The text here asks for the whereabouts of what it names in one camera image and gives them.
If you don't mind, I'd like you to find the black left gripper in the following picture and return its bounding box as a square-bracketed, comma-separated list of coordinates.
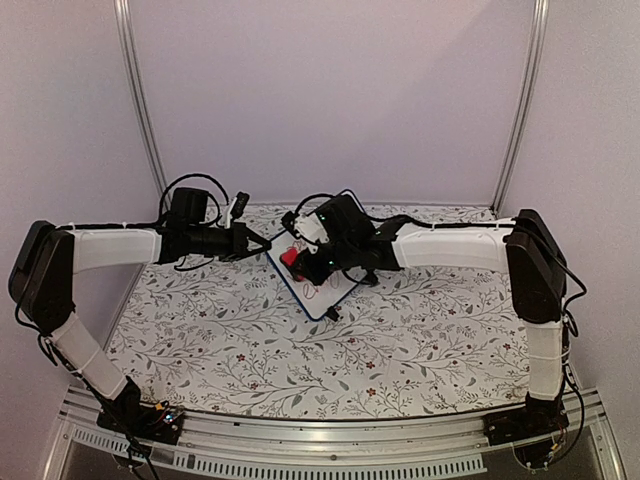
[188, 222, 272, 263]

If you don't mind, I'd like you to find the red whiteboard eraser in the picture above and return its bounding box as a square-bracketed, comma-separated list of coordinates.
[279, 248, 299, 269]

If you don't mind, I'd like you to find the small whiteboard blue frame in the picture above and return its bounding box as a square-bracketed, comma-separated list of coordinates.
[267, 189, 374, 321]

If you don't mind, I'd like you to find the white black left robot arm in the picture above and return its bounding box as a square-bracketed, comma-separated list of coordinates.
[8, 187, 271, 434]

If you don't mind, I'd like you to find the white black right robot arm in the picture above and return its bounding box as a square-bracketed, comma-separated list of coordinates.
[280, 206, 566, 436]

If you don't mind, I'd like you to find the wire whiteboard stand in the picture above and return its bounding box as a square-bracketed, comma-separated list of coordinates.
[325, 306, 341, 322]

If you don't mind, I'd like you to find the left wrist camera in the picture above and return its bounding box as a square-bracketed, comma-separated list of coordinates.
[218, 192, 250, 229]

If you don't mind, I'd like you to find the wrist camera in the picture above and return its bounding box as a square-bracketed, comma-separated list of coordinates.
[218, 192, 250, 229]
[281, 194, 374, 249]

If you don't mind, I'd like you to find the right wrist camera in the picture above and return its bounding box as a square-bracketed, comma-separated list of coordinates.
[281, 194, 374, 249]

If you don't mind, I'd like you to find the left rear aluminium post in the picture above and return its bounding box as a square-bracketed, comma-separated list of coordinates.
[113, 0, 167, 195]

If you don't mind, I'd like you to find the aluminium post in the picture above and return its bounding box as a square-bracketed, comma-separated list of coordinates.
[113, 0, 167, 195]
[491, 0, 550, 214]

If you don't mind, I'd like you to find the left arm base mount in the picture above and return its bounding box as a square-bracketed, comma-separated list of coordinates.
[97, 377, 185, 445]

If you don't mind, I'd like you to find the front aluminium rail frame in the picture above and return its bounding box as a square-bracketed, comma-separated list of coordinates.
[43, 387, 630, 479]

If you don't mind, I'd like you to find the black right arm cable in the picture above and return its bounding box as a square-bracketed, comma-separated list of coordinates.
[369, 214, 589, 469]

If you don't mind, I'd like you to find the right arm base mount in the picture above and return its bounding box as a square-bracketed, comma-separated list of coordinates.
[482, 394, 569, 446]

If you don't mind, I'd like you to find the right rear aluminium post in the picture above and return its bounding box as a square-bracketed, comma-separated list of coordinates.
[491, 0, 550, 214]

